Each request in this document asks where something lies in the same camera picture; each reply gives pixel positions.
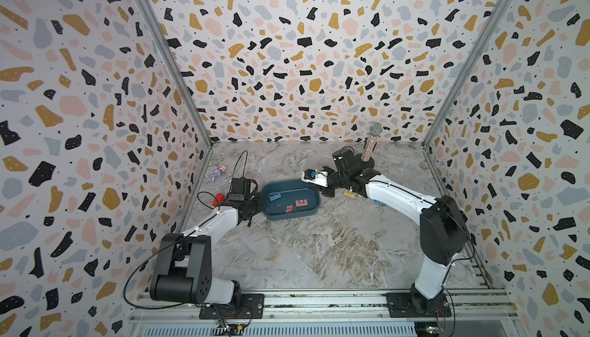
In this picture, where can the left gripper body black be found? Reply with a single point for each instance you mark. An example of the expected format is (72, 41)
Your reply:
(253, 205)

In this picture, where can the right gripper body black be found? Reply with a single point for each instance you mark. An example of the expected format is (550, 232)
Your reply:
(335, 182)

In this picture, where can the teal plastic storage box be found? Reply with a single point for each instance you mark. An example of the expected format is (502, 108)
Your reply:
(291, 191)

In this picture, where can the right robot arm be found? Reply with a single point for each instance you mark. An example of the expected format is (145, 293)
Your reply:
(443, 234)

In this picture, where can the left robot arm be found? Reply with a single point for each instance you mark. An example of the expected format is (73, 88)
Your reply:
(183, 266)

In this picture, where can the red rectangular block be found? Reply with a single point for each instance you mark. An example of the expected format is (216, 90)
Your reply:
(219, 198)

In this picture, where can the purple bunny plush toy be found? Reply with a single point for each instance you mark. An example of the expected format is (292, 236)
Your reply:
(218, 172)

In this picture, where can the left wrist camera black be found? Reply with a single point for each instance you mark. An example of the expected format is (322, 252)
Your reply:
(242, 189)

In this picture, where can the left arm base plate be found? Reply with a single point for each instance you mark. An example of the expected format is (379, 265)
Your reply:
(230, 307)

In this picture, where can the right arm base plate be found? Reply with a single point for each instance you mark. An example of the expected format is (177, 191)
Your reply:
(415, 305)

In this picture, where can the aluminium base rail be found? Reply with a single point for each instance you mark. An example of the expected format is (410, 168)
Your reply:
(339, 312)

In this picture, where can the aluminium frame corner post right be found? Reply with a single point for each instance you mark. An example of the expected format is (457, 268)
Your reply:
(464, 73)

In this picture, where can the aluminium frame corner post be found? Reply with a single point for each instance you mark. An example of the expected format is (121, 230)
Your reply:
(160, 42)
(464, 73)

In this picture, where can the aluminium frame corner post left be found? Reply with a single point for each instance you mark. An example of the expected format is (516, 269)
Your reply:
(160, 42)

